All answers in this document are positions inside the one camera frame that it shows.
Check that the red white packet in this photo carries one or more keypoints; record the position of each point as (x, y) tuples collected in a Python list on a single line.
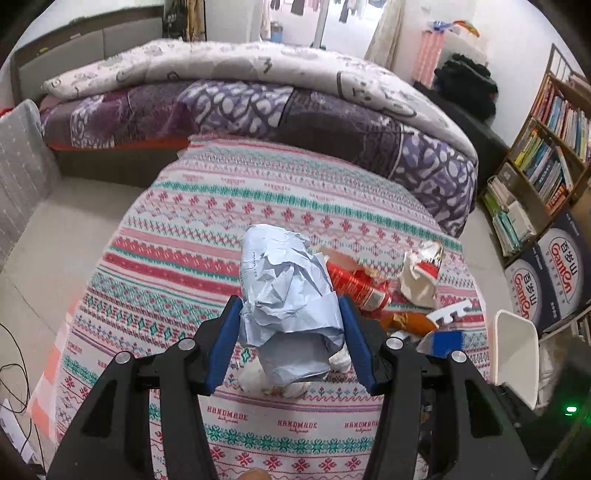
[(418, 281)]

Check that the colourful toy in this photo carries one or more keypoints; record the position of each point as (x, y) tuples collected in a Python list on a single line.
[(461, 25)]

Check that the black cloth pile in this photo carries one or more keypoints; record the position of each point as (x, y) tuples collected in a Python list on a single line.
[(466, 83)]

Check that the red snack wrapper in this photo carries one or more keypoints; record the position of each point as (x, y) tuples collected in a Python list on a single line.
[(355, 284)]

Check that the patterned pink green blanket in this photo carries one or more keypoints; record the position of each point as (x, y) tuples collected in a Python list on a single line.
[(277, 207)]

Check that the grey quilted cushion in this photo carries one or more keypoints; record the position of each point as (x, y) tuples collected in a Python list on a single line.
[(23, 175)]

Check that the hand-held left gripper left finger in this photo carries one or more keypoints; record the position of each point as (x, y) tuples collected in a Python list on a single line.
[(224, 350)]

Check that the orange snack wrapper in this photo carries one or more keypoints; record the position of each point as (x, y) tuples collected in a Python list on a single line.
[(411, 321)]

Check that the white plastic bin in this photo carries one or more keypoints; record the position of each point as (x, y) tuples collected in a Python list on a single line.
[(515, 350)]

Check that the hanging clothes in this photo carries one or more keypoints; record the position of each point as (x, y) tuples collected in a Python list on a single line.
[(304, 7)]

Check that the white crumpled tissue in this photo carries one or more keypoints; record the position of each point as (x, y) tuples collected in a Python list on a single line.
[(251, 376)]

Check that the white toothed foam piece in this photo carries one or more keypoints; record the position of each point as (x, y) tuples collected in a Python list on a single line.
[(445, 315)]

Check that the blue white water carton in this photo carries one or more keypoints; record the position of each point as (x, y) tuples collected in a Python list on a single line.
[(526, 290), (568, 267)]

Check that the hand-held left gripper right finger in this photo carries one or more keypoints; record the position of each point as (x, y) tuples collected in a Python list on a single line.
[(360, 350)]

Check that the pale blue paper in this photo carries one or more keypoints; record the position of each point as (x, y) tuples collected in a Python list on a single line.
[(286, 295)]

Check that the wooden bed frame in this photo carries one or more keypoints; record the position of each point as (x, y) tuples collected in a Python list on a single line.
[(106, 168)]

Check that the row of colourful books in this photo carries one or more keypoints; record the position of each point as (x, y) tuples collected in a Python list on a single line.
[(565, 115), (542, 166)]

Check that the blue white box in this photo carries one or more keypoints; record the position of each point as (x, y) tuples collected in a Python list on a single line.
[(445, 342)]

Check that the cream curtain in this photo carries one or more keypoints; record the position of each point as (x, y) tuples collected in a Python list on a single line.
[(385, 37)]

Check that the wooden bookshelf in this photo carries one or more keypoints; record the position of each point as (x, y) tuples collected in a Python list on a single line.
[(531, 194)]

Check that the pink hanging cloth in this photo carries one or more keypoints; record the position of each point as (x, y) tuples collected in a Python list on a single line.
[(429, 55)]

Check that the grey padded headboard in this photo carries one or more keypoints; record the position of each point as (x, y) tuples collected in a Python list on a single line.
[(115, 41)]

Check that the white printed quilt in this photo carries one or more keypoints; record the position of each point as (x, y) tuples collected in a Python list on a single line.
[(231, 60)]

